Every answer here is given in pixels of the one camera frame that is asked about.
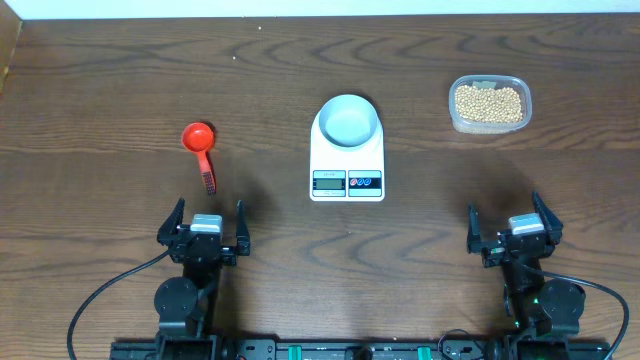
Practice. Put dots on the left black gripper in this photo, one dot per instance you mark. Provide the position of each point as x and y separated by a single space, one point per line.
243 244

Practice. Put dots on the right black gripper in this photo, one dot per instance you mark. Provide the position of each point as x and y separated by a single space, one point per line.
491 255

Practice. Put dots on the red plastic measuring scoop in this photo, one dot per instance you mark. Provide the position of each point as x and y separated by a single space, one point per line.
199 138

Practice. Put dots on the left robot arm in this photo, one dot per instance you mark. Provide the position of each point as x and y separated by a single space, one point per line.
185 304

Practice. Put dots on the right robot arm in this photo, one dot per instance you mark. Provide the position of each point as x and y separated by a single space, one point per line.
545 308

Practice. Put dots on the white digital kitchen scale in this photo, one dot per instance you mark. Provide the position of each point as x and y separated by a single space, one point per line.
338 174

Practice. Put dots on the grey round bowl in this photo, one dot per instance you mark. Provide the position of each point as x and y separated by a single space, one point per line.
348 121

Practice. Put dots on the pile of soybeans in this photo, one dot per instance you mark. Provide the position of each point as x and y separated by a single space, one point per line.
488 105

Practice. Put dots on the clear plastic bean container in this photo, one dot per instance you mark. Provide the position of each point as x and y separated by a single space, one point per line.
491 82

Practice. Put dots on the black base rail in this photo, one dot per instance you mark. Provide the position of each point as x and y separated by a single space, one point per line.
350 350

